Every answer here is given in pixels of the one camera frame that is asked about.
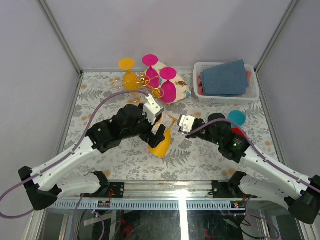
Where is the white plastic basket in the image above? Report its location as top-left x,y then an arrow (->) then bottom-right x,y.
193,62 -> 260,105

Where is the gold wine glass rack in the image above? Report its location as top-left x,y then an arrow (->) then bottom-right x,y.
111,72 -> 164,99

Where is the teal wine glass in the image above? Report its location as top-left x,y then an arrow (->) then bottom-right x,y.
227,110 -> 247,127

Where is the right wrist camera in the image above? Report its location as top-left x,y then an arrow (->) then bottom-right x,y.
177,115 -> 196,135

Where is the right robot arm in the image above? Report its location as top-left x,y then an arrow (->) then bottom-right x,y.
179,113 -> 320,225

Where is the red wine glass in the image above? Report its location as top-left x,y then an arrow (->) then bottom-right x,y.
232,127 -> 247,137

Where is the pink folded cloth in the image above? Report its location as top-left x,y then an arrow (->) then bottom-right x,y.
197,75 -> 205,96

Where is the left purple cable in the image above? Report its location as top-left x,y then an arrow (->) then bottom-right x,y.
0,90 -> 150,220

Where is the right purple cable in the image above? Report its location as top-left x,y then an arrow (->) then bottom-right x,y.
186,118 -> 320,195

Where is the dinosaur print cloth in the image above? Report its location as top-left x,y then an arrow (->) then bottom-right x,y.
153,61 -> 191,104

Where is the magenta wine glass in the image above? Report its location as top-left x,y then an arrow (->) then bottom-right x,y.
160,67 -> 177,104
142,54 -> 160,89

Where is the purple cable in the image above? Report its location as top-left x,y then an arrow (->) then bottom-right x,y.
0,90 -> 150,220
186,118 -> 320,195

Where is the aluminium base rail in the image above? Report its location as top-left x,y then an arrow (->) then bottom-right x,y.
39,179 -> 306,201

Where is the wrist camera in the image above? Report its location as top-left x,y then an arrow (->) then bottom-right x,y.
177,115 -> 196,135
143,94 -> 164,125

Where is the yellow wine glass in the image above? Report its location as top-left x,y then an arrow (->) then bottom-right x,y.
148,115 -> 178,158
118,58 -> 141,91

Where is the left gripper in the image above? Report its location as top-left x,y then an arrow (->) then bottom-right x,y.
122,105 -> 167,149

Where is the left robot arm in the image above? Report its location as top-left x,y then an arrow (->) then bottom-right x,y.
18,103 -> 166,211

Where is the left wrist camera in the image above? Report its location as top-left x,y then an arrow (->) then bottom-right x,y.
143,94 -> 164,125

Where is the blue folded towel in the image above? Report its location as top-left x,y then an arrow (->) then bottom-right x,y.
200,59 -> 249,96

